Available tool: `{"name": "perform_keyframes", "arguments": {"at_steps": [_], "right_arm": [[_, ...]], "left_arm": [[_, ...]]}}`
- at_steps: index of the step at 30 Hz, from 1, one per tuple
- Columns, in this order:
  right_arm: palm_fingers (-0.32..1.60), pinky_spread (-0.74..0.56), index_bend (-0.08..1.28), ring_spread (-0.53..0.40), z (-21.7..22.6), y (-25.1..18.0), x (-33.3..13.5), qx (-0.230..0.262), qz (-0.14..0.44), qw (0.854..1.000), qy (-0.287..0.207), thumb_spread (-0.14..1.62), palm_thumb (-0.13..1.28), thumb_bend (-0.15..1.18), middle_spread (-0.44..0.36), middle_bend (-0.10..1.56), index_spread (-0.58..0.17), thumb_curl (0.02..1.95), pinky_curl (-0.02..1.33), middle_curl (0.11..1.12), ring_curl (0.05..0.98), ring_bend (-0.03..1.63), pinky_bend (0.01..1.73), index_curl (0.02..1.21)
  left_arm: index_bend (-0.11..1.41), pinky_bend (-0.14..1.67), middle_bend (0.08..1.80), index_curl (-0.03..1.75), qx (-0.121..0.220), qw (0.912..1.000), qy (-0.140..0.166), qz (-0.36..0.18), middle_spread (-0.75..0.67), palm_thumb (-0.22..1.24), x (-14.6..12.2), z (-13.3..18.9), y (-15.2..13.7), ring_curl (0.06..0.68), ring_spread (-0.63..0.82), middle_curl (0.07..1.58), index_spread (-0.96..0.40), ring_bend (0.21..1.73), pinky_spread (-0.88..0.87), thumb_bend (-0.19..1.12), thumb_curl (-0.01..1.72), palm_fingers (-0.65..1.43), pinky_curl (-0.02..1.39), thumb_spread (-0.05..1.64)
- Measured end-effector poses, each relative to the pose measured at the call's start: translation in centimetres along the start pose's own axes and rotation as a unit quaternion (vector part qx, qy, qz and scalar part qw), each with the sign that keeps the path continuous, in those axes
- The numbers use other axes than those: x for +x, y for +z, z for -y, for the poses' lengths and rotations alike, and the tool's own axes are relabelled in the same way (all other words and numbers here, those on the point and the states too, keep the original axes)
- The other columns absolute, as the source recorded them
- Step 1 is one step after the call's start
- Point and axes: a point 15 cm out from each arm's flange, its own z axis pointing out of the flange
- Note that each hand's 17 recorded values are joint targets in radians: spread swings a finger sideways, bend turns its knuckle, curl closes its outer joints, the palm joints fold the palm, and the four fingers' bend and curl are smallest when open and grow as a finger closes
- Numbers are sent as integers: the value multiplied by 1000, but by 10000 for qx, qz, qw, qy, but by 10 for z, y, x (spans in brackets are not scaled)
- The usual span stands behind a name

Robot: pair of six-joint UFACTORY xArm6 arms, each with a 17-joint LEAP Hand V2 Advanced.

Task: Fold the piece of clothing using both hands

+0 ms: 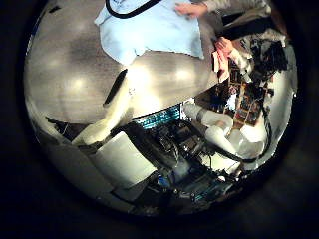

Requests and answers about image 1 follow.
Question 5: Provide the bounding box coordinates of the light blue cloth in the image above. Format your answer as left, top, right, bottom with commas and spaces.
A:
94, 0, 205, 67

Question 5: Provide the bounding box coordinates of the wooden shelf unit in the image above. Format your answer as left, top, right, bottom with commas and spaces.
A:
221, 59, 271, 129

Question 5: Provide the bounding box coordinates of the teal striped panel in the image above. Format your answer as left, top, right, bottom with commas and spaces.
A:
134, 105, 181, 129

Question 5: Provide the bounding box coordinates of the white box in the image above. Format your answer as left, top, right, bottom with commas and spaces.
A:
89, 131, 158, 191

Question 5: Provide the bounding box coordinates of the black cable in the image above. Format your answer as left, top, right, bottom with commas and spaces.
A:
105, 0, 163, 20

